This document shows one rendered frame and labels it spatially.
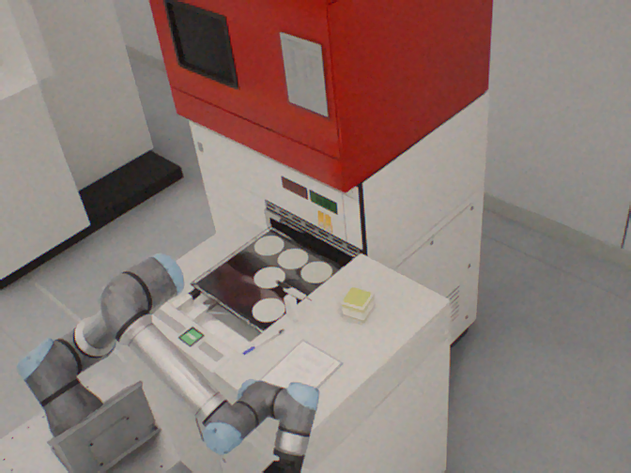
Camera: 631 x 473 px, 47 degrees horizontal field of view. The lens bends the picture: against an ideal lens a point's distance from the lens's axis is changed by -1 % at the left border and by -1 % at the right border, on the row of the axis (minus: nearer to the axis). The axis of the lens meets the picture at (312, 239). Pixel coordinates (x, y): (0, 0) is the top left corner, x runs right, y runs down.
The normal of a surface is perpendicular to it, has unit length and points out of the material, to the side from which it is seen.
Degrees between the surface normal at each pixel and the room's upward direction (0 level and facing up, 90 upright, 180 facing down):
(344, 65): 90
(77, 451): 90
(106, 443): 90
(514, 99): 90
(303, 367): 0
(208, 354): 0
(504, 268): 0
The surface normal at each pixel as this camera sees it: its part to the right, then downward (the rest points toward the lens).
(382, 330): -0.10, -0.76
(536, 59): -0.68, 0.52
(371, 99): 0.72, 0.39
